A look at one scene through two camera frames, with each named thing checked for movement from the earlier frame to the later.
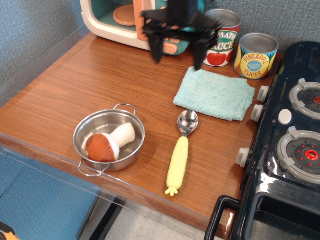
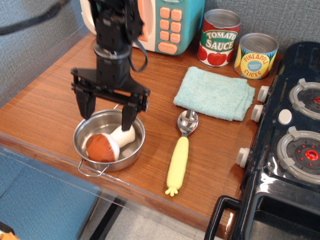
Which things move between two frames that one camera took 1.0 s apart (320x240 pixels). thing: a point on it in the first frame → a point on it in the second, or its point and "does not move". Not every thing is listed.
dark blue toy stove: [279, 194] does not move
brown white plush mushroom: [104, 147] does not move
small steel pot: [111, 121] does not move
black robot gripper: [180, 18] → [111, 81]
